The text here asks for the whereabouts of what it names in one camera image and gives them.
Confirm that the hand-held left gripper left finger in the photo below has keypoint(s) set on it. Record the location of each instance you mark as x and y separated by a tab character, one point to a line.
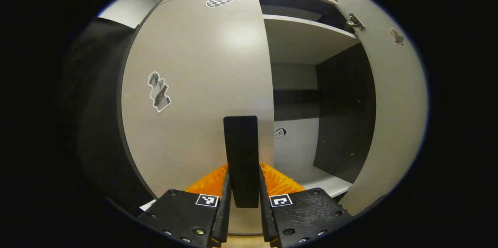
183	213

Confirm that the black backdrop cloth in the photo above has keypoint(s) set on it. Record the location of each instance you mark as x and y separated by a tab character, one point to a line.
97	123

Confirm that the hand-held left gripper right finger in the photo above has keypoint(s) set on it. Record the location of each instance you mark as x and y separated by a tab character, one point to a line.
307	213

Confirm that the grey double-door shoe cabinet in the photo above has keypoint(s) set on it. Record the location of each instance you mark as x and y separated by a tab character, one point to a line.
299	38

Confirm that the grey cabinet door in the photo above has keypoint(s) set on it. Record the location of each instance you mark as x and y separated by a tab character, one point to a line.
202	84
397	123

